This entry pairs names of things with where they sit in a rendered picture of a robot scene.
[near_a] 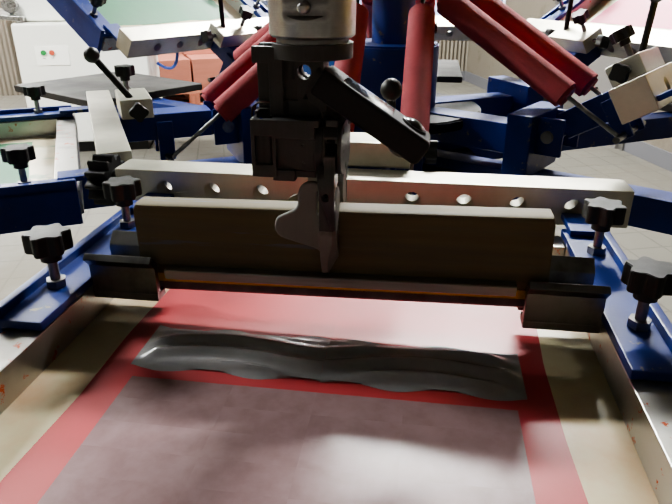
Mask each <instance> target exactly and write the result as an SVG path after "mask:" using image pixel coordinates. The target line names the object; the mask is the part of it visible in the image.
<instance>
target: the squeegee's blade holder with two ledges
mask: <svg viewBox="0 0 672 504"><path fill-rule="evenodd" d="M164 275H165V279H176V280H195V281H215V282H235V283H255V284H274V285H294V286H314V287H334V288H353V289H373V290H393V291H413V292H432V293H452V294H472V295H492V296H511V297H514V296H516V294H517V284H516V281H501V280H479V279H458V278H437V277H416V276H394V275H373V274H352V273H331V272H329V273H322V272H310V271H288V270H267V269H246V268H225V267H204V266H182V265H168V266H167V267H166V268H165V269H164Z"/></svg>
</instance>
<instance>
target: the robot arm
mask: <svg viewBox="0 0 672 504"><path fill-rule="evenodd" d="M268 18H269V34H270V35H271V36H272V37H273V38H276V42H260V43H259V44H258V45H253V46H251V57H252V63H257V77H258V97H259V101H258V102H257V103H255V104H254V105H253V106H252V108H251V119H249V120H250V138H251V156H252V174H253V176H258V177H273V180H275V181H295V180H296V179H297V177H308V181H307V182H305V183H303V184H302V185H301V187H300V188H299V191H298V194H296V195H293V196H291V197H290V198H289V200H288V201H298V204H297V206H296V208H294V209H293V210H290V211H288V212H286V213H284V214H281V215H279V216H278V217H277V218H276V221H275V229H276V232H277V233H278V234H279V235H280V236H281V237H283V238H286V239H289V240H292V241H295V242H298V243H301V244H304V245H308V246H311V247H314V248H316V249H318V250H319V251H320V261H321V268H322V273H329V271H330V270H331V268H332V266H333V265H334V263H335V261H336V260H337V258H338V256H339V247H338V241H339V206H340V202H343V203H346V200H347V177H348V162H349V155H350V139H351V133H350V122H352V123H353V124H355V125H356V126H358V127H359V128H360V129H362V130H363V131H365V132H366V133H368V134H369V135H371V136H372V137H373V138H375V139H376V140H378V141H379V142H381V143H382V144H383V145H385V146H386V147H388V149H389V150H390V152H391V153H392V154H394V155H395V156H397V157H400V158H404V159H405V160H407V161H408V162H409V163H411V164H417V163H419V162H420V160H421V159H422V158H423V156H424V155H425V153H426V152H427V151H428V149H429V147H430V134H429V132H427V131H426V130H425V128H424V126H423V125H422V124H421V123H420V122H419V121H418V120H416V119H414V118H412V117H406V116H405V115H403V114H402V113H400V112H399V111H398V110H396V109H395V108H393V107H392V106H390V105H389V104H388V103H386V102H385V101H383V100H382V99H380V98H379V97H378V96H376V95H375V94H373V93H372V92H370V91H369V90H368V89H366V88H365V87H363V86H362V85H360V84H359V83H358V82H356V81H355V80H353V79H352V78H350V77H349V76H348V75H346V74H345V73H343V72H342V71H340V70H339V69H338V68H336V67H335V66H329V61H340V60H347V59H351V58H353V41H352V40H349V38H352V37H353V36H354V35H355V34H356V0H268ZM303 65H307V66H308V67H309V68H310V70H311V75H308V74H306V73H305V72H304V70H303ZM257 104H259V108H257V109H256V106H257ZM253 110H254V116H253ZM260 117H261V118H263V119H259V118H260ZM318 202H319V213H318Z"/></svg>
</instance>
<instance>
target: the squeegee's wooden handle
mask: <svg viewBox="0 0 672 504"><path fill-rule="evenodd" d="M297 204H298V201H278V200H245V199H213V198H180V197H148V196H144V197H142V198H141V199H140V200H138V201H137V202H136V204H135V206H134V209H133V213H134V220H135V226H136V232H137V239H138V245H139V251H140V257H151V258H152V259H153V260H154V261H155V262H156V263H157V267H158V273H164V269H165V268H166V267H167V266H168V265H182V266H204V267H225V268H246V269H267V270H288V271H310V272H322V268H321V261H320V251H319V250H318V249H316V248H314V247H311V246H308V245H304V244H301V243H298V242H295V241H292V240H289V239H286V238H283V237H281V236H280V235H279V234H278V233H277V232H276V229H275V221H276V218H277V217H278V216H279V215H281V214H284V213H286V212H288V211H290V210H293V209H294V208H296V206H297ZM555 228H556V219H555V217H554V215H553V213H552V211H551V209H538V208H505V207H473V206H440V205H408V204H375V203H343V202H340V206H339V241H338V247H339V256H338V258H337V260H336V261H335V263H334V265H333V266H332V268H331V270H330V271H329V272H331V273H352V274H373V275H394V276H416V277H437V278H458V279H479V280H501V281H516V284H517V290H519V291H526V288H527V286H528V284H529V282H530V281H532V282H548V281H549V274H550V266H551V259H552V251H553V244H554V236H555Z"/></svg>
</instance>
